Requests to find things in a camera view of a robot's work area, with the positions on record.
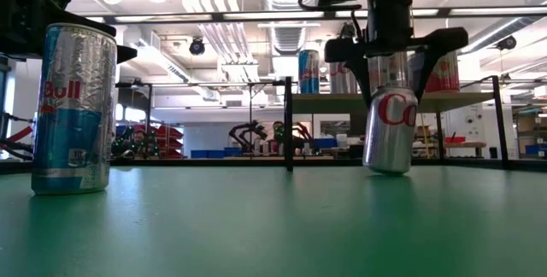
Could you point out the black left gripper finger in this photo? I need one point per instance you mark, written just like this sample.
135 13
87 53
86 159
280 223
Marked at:
92 19
126 54

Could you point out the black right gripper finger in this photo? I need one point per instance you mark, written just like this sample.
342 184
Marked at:
361 76
427 67

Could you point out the white Celsius can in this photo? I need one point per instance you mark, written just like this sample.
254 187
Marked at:
386 72

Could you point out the blue silver Red Bull can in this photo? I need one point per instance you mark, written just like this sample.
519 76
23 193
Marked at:
72 119
308 74

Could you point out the black background robot arm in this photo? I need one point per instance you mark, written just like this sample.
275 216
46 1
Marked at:
303 133
245 133

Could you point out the black-framed wooden shelf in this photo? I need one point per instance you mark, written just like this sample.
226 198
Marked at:
461 102

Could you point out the white LED light strip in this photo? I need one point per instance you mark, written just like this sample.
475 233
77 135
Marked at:
162 18
495 11
273 14
427 12

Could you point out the blue storage bin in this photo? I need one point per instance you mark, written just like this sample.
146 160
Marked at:
234 152
199 154
216 154
327 143

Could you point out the red tray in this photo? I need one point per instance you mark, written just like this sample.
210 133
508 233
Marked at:
455 139

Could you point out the red storage rack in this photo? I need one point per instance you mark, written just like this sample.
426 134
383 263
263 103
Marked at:
171 140

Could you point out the brown cardboard box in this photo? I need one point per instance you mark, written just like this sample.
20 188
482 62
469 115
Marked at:
532 123

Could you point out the black hanging camera device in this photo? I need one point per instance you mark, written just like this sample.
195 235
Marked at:
347 31

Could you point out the black ceiling camera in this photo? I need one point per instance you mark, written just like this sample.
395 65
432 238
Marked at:
197 47
506 43

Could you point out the black metal rig frame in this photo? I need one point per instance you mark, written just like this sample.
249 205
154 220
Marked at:
217 16

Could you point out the black table edge rail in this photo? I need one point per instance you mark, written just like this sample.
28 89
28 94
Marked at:
213 162

